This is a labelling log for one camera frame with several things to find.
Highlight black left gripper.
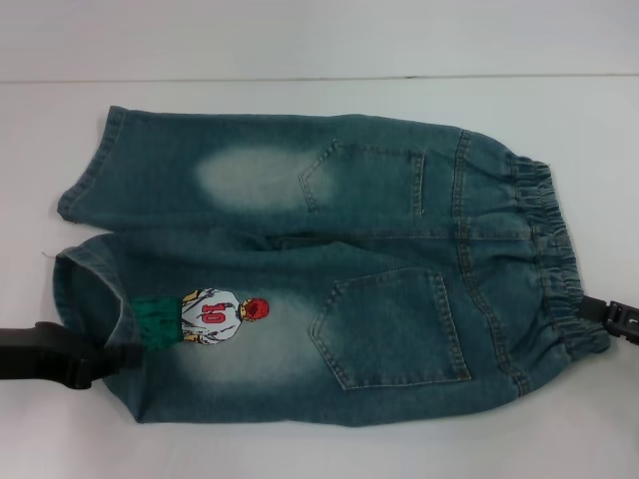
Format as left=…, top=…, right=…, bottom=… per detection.
left=0, top=320, right=145, bottom=396

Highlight blue denim shorts with print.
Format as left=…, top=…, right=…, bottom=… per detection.
left=52, top=104, right=613, bottom=428

